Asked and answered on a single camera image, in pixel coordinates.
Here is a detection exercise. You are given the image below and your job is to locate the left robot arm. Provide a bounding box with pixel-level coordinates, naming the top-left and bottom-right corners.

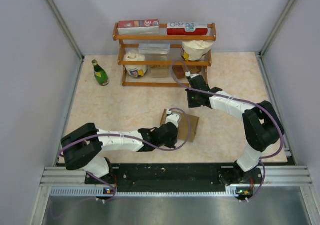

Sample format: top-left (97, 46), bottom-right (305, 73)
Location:
top-left (60, 121), bottom-right (179, 184)

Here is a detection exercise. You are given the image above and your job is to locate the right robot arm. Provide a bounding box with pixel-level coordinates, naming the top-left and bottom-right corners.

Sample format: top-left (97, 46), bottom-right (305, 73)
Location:
top-left (185, 72), bottom-right (285, 185)

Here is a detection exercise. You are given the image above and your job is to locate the red white carton box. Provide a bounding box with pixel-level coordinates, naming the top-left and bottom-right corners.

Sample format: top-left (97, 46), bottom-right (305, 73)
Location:
top-left (166, 22), bottom-right (209, 36)

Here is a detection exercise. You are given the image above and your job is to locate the red silver foil box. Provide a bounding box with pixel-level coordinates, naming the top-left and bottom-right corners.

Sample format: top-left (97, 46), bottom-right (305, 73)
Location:
top-left (117, 19), bottom-right (160, 35)

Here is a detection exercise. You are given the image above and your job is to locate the brown brick package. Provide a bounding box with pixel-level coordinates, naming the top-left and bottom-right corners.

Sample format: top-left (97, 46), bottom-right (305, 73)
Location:
top-left (173, 65), bottom-right (202, 80)

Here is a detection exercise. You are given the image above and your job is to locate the tan cardboard block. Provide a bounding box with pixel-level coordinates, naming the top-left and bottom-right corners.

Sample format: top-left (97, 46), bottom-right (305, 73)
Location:
top-left (150, 65), bottom-right (169, 78)

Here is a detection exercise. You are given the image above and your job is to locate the large white paper bag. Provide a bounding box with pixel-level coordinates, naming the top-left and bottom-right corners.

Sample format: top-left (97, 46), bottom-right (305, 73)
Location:
top-left (181, 40), bottom-right (214, 62)

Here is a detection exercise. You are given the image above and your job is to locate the wooden three-tier shelf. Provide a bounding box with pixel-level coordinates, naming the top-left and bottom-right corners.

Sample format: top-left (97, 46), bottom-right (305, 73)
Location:
top-left (112, 23), bottom-right (217, 88)

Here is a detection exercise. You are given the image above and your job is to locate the small white flour bag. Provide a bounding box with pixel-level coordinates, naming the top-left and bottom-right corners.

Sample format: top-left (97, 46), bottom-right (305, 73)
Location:
top-left (123, 49), bottom-right (148, 79)

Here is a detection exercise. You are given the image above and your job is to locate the clear plastic container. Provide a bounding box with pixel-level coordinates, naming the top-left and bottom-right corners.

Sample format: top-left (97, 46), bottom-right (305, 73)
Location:
top-left (138, 43), bottom-right (171, 55)

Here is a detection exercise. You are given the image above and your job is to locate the green glass bottle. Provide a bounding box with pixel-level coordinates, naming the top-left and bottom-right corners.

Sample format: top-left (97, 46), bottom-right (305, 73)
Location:
top-left (91, 59), bottom-right (109, 86)

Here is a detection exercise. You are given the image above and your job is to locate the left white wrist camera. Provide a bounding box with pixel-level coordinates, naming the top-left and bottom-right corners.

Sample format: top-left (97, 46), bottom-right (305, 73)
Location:
top-left (165, 109), bottom-right (181, 129)

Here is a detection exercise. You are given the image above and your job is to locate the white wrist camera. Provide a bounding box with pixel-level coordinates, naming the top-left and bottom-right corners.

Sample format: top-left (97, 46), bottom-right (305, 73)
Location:
top-left (165, 109), bottom-right (181, 129)
top-left (185, 71), bottom-right (191, 80)

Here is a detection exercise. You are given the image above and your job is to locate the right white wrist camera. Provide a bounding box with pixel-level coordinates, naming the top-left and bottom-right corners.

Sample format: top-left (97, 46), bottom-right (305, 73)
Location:
top-left (185, 71), bottom-right (191, 80)

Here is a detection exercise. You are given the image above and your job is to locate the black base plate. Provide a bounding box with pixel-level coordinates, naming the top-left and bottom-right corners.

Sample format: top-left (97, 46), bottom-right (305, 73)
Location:
top-left (84, 162), bottom-right (265, 193)

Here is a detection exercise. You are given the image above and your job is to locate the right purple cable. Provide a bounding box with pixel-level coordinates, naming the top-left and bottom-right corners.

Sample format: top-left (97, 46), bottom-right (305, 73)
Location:
top-left (171, 60), bottom-right (285, 202)

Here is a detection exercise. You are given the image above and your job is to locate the grey slotted cable duct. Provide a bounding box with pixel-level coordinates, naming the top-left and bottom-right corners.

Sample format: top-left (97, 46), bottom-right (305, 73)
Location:
top-left (50, 186), bottom-right (240, 198)

